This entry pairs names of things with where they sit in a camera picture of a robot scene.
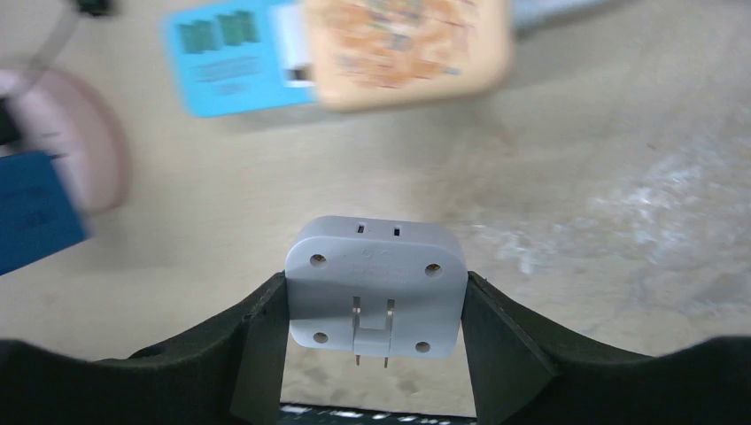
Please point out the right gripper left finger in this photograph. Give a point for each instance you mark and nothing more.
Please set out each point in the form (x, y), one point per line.
(226, 370)

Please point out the round pink power socket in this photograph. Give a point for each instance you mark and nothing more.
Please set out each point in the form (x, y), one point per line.
(67, 118)

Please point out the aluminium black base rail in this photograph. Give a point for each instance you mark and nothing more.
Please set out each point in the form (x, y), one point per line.
(292, 414)

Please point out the white square wall adapter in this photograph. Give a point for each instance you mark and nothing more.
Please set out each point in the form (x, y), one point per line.
(376, 288)

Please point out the tan cube plug adapter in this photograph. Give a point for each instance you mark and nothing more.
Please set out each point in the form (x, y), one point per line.
(370, 55)

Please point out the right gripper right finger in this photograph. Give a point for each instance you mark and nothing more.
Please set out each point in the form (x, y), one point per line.
(527, 369)

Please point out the teal power strip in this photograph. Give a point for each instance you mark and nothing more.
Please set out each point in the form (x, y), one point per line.
(240, 56)

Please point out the blue cube socket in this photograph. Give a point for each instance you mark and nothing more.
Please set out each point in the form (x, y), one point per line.
(38, 218)

